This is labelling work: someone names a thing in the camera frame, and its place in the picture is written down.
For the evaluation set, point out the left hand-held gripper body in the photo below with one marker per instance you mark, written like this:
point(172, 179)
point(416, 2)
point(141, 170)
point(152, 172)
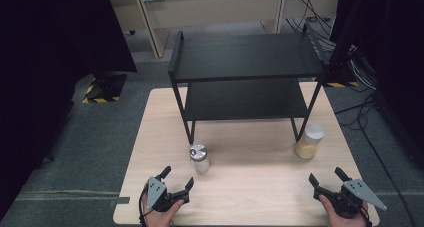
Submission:
point(156, 190)

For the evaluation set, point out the black metal stand frame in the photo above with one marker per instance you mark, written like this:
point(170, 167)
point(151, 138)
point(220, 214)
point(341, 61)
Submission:
point(341, 60)

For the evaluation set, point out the black stand base, striped tape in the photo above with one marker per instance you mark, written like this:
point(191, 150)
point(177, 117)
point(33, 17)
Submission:
point(106, 88)

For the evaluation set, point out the glass jar with metal lid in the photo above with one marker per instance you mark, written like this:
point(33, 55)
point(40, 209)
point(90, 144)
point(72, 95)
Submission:
point(200, 158)

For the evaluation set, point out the person's left hand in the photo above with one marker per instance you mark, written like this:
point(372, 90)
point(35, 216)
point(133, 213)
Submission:
point(160, 219)

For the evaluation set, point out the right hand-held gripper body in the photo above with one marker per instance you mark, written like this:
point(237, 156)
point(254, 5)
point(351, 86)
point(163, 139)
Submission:
point(353, 193)

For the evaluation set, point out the person's right hand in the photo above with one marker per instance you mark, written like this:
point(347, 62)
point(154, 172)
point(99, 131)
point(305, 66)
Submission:
point(346, 222)

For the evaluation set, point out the black curtain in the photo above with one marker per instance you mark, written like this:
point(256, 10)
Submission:
point(50, 53)
point(396, 53)

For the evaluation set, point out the black two-tier shelf rack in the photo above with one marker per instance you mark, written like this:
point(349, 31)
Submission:
point(246, 55)

